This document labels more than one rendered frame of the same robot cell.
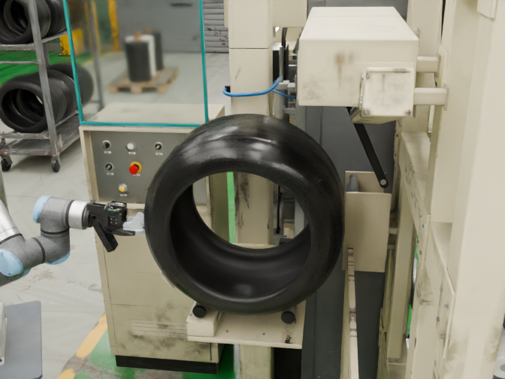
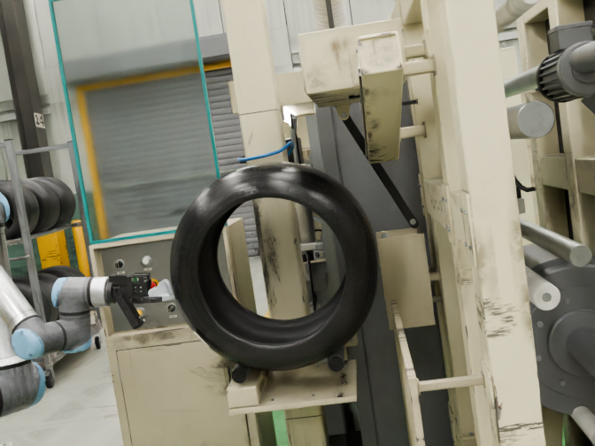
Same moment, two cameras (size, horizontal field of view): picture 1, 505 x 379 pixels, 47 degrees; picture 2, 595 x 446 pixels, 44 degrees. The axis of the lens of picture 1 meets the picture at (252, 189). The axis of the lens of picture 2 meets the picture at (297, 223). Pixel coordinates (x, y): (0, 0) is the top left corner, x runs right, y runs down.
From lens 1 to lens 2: 71 cm
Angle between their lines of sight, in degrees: 18
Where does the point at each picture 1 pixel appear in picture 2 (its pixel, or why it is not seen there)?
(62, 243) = (84, 326)
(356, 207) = (390, 253)
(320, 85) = (322, 72)
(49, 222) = (69, 302)
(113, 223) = (138, 292)
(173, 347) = not seen: outside the picture
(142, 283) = (170, 425)
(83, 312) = not seen: outside the picture
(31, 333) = not seen: outside the picture
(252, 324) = (299, 392)
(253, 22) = (259, 86)
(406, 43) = (390, 23)
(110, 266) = (131, 410)
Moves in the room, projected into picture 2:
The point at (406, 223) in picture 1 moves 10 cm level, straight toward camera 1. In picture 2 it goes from (446, 265) to (445, 270)
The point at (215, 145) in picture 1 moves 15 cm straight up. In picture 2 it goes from (235, 178) to (227, 124)
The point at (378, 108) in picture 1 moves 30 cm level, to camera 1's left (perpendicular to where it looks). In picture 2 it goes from (374, 68) to (240, 87)
